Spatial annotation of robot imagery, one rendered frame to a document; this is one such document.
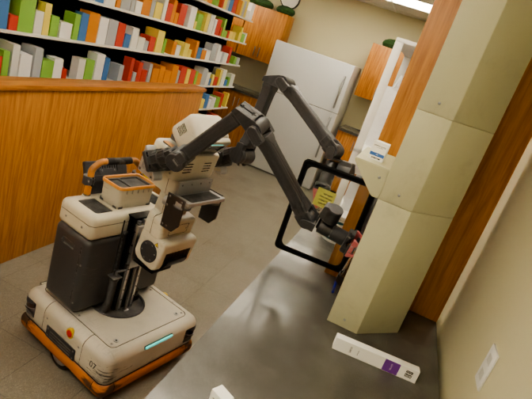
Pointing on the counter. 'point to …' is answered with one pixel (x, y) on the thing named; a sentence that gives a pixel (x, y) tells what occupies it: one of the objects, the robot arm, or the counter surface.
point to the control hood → (374, 171)
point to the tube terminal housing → (408, 222)
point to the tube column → (480, 62)
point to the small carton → (379, 150)
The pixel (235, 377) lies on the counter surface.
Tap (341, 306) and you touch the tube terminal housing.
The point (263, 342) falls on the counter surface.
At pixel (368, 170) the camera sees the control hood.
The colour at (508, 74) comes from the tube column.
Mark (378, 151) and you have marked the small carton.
